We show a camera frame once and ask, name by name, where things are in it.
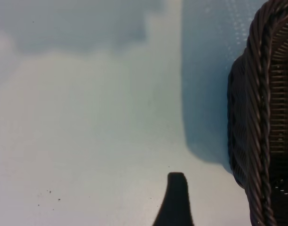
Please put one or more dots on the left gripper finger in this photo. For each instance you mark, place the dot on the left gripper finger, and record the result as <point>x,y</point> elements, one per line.
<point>175,202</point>

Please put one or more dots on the dark brown wicker basket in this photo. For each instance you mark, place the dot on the dark brown wicker basket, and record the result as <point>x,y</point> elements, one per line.
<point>259,117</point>

